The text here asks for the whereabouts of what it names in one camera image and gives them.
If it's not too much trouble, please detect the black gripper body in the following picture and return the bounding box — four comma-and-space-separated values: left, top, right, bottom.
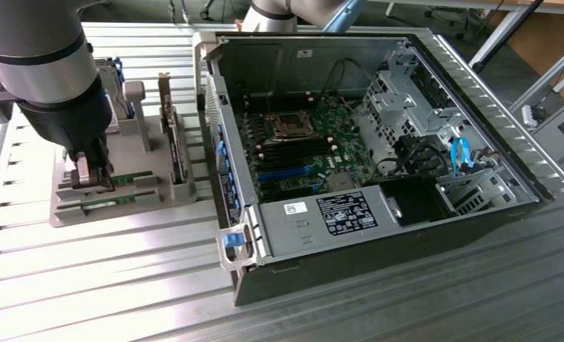
18, 76, 115, 158

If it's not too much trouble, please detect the green RAM stick white label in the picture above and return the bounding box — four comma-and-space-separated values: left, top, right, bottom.
78, 200, 120, 212

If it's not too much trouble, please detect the black RAM slot bank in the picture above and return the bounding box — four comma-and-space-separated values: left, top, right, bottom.
256, 136, 334, 162

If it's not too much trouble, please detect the hard disk with blue rails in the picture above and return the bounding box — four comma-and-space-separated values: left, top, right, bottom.
92, 56, 136, 130

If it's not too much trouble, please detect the grey parts rack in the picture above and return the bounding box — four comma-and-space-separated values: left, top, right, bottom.
48, 80, 202, 229

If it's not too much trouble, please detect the graphics card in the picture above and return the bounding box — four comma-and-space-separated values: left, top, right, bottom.
158, 72, 191, 187

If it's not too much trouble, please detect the blue case latch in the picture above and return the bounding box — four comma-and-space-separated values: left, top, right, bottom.
220, 230, 243, 249

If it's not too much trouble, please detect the blue expansion slot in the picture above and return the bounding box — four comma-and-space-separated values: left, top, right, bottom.
258, 164, 318, 181

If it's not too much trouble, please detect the CPU socket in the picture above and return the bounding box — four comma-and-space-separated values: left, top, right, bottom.
264, 111, 319, 143

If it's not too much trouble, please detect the grey power supply unit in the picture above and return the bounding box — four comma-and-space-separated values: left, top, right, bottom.
256, 186, 403, 258

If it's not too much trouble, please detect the green motherboard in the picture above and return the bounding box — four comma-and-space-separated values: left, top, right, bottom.
235, 93, 374, 201

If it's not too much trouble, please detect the open black PC case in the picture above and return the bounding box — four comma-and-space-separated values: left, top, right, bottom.
194, 30, 558, 308

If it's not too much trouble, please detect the metal disk bay cage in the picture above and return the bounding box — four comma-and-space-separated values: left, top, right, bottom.
360, 46, 459, 157

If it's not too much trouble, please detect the white power strip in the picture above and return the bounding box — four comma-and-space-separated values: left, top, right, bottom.
523, 103, 550, 126

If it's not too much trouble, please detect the black stand pole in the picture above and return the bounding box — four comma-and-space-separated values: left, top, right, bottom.
470, 0, 546, 68

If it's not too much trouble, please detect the black wire bundle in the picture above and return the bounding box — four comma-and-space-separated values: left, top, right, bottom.
375, 134, 447, 178

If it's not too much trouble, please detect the blue SATA wire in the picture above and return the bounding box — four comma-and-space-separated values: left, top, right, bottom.
450, 136, 476, 178

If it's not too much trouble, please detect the white frame desk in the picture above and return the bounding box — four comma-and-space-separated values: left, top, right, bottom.
467, 0, 564, 94

